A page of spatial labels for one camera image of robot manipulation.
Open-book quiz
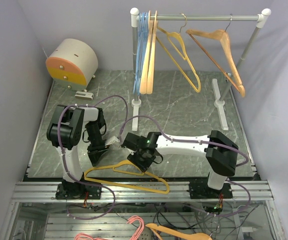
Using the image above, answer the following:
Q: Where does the orange wooden hanger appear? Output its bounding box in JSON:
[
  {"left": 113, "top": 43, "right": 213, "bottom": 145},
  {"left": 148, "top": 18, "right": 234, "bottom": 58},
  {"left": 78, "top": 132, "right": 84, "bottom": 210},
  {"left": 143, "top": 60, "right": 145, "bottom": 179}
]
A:
[{"left": 145, "top": 223, "right": 212, "bottom": 240}]

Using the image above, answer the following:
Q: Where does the small white plastic clip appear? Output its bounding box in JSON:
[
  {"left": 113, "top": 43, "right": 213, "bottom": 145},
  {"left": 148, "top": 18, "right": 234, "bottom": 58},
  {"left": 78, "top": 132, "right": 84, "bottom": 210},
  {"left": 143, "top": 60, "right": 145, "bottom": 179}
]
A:
[{"left": 75, "top": 91, "right": 94, "bottom": 100}]

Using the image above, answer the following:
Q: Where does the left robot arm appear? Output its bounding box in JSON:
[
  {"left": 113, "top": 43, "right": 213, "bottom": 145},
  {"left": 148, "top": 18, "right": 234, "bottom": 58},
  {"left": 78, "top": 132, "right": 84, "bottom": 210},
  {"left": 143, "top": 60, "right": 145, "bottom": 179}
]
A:
[{"left": 46, "top": 105, "right": 110, "bottom": 200}]

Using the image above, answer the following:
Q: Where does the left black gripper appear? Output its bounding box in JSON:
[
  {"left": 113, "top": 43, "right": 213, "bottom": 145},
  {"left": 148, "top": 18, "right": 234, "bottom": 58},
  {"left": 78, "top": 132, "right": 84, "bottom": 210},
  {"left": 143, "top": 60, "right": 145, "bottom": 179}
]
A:
[{"left": 86, "top": 122, "right": 110, "bottom": 167}]

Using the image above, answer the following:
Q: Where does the pink plastic hanger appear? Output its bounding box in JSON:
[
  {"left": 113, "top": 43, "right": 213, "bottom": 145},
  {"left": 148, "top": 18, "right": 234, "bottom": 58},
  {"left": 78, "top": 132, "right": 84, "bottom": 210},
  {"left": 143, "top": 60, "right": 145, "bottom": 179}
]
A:
[{"left": 74, "top": 215, "right": 146, "bottom": 240}]

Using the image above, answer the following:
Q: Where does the brown wooden hanger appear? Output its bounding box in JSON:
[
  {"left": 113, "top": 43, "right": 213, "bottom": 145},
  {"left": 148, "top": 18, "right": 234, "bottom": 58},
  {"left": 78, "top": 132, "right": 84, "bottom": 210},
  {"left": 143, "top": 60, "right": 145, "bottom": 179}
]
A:
[{"left": 186, "top": 28, "right": 246, "bottom": 97}]

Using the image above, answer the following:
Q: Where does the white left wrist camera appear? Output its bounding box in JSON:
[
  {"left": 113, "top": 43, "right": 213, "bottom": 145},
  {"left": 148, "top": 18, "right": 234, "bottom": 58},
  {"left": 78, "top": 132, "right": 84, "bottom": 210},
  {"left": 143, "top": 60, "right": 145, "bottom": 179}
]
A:
[{"left": 105, "top": 136, "right": 121, "bottom": 148}]

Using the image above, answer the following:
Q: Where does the beige round drawer cabinet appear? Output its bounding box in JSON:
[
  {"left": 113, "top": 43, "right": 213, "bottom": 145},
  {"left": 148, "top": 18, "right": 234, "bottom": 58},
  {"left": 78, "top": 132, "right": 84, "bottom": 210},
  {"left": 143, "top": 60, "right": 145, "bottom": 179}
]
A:
[{"left": 45, "top": 38, "right": 98, "bottom": 91}]

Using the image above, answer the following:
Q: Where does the beige plastic hanger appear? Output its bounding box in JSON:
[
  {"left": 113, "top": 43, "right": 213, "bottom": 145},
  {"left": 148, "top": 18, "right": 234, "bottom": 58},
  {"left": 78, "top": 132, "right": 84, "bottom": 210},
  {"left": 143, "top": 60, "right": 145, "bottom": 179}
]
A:
[
  {"left": 146, "top": 11, "right": 158, "bottom": 95},
  {"left": 140, "top": 11, "right": 153, "bottom": 95}
]

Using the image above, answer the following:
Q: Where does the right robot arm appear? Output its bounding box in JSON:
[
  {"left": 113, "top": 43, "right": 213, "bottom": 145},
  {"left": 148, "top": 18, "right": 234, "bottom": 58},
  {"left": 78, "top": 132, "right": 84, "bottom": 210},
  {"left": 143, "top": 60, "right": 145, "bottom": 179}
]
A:
[{"left": 122, "top": 130, "right": 239, "bottom": 198}]

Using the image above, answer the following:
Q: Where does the aluminium frame rail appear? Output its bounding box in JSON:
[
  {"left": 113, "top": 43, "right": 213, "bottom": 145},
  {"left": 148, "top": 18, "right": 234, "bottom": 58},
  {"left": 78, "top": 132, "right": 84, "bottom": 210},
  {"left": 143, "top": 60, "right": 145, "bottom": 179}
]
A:
[{"left": 11, "top": 180, "right": 274, "bottom": 203}]

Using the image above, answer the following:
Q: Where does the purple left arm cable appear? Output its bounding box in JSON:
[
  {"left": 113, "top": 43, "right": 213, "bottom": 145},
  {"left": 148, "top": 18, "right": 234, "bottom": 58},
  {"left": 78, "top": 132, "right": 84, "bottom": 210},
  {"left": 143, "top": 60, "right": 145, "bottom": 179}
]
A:
[{"left": 58, "top": 95, "right": 129, "bottom": 221}]

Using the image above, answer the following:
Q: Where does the metal clothes rack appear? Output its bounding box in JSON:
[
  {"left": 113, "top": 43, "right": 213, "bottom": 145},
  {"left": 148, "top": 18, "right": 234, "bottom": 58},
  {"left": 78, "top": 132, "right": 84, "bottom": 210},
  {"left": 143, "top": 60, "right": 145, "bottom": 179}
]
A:
[{"left": 130, "top": 7, "right": 272, "bottom": 131}]

